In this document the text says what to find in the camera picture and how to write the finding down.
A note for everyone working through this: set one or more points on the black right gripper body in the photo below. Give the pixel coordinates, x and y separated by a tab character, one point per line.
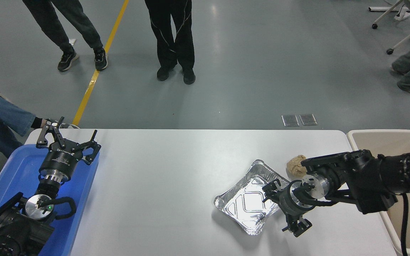
287	199

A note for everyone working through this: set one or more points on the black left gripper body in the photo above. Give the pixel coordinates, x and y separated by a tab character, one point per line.
62	160

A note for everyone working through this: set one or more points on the silver foil tray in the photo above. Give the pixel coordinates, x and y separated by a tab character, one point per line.
240	206

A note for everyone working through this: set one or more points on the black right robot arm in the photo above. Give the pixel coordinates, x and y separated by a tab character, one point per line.
368	177

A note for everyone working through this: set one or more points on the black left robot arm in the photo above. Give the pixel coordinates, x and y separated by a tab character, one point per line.
12	231

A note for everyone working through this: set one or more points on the metal floor plate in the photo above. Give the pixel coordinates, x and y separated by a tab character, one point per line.
308	119
290	120

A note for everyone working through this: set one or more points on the crumpled tan paper ball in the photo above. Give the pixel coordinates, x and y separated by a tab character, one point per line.
295	167

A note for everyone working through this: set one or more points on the blue plastic tray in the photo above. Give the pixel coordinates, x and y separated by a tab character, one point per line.
16	170

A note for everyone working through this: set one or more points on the seated person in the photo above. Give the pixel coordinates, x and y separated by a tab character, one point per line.
2	113

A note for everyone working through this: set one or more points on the small white paper scrap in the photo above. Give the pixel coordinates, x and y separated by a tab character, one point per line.
72	41

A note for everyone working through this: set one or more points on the standing person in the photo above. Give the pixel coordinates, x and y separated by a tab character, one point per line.
62	21
182	35

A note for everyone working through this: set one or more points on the large pale plastic bin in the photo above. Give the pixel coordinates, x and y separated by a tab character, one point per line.
376	140

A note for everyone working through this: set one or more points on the white wheeled chair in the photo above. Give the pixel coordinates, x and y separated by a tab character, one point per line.
406	37

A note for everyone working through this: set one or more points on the white floor bar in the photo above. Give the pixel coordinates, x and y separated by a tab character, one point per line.
377	9

